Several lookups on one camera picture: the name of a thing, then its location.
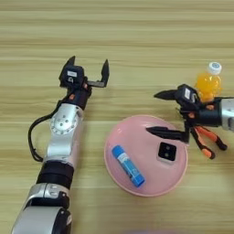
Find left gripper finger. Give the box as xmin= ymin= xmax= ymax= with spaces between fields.
xmin=63 ymin=55 xmax=77 ymax=69
xmin=87 ymin=58 xmax=111 ymax=89

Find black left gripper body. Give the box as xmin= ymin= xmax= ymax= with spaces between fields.
xmin=61 ymin=84 xmax=92 ymax=111

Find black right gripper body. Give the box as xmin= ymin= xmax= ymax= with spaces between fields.
xmin=179 ymin=98 xmax=223 ymax=129

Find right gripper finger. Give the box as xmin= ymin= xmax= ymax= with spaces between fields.
xmin=144 ymin=121 xmax=192 ymax=144
xmin=153 ymin=89 xmax=179 ymax=101

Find orange juice bottle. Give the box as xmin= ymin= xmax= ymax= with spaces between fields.
xmin=195 ymin=61 xmax=223 ymax=103

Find orange black pliers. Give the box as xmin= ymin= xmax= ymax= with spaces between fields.
xmin=189 ymin=124 xmax=229 ymax=160

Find pink round plate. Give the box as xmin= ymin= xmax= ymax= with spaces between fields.
xmin=103 ymin=114 xmax=189 ymax=197

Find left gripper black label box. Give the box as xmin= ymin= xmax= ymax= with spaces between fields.
xmin=58 ymin=64 xmax=86 ymax=90

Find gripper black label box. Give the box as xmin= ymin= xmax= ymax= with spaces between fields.
xmin=175 ymin=83 xmax=201 ymax=109
xmin=58 ymin=64 xmax=86 ymax=90

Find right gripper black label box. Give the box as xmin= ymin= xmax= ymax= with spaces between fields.
xmin=175 ymin=83 xmax=201 ymax=109

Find small black square block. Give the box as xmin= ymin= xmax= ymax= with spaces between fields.
xmin=156 ymin=142 xmax=178 ymax=165

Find blue glue stick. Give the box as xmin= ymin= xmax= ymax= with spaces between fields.
xmin=111 ymin=144 xmax=146 ymax=188

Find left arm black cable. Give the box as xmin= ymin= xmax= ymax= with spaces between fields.
xmin=27 ymin=104 xmax=67 ymax=163

